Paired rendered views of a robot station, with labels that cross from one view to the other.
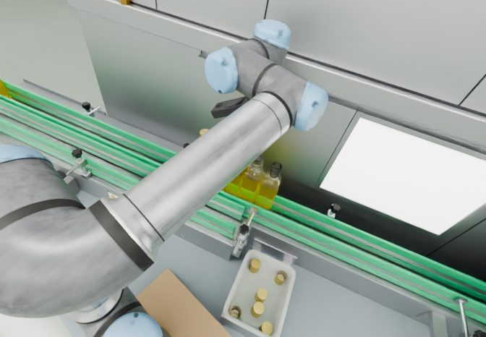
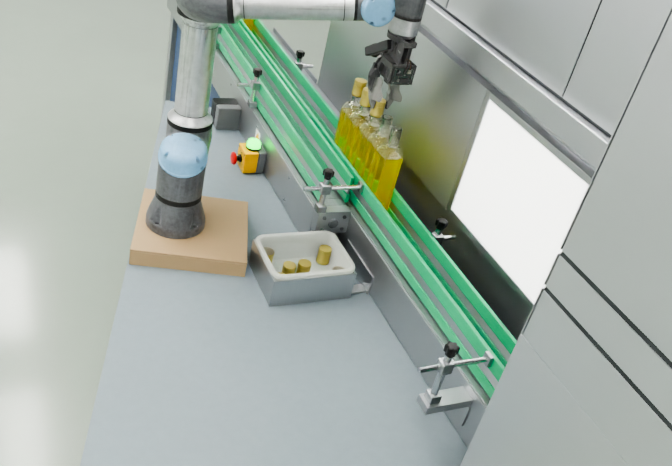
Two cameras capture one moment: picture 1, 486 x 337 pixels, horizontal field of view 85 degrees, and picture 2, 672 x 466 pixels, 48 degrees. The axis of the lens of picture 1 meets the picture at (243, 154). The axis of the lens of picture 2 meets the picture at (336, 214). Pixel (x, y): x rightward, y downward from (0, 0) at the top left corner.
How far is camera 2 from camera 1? 150 cm
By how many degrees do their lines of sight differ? 37
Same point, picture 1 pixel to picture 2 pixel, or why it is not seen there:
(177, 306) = (228, 221)
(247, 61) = not seen: outside the picture
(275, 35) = not seen: outside the picture
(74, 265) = not seen: outside the picture
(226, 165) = not seen: outside the picture
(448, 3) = not seen: outside the picture
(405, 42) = (529, 21)
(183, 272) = (257, 222)
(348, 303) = (389, 355)
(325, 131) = (464, 115)
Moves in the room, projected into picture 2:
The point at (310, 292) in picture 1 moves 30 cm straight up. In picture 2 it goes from (358, 319) to (388, 219)
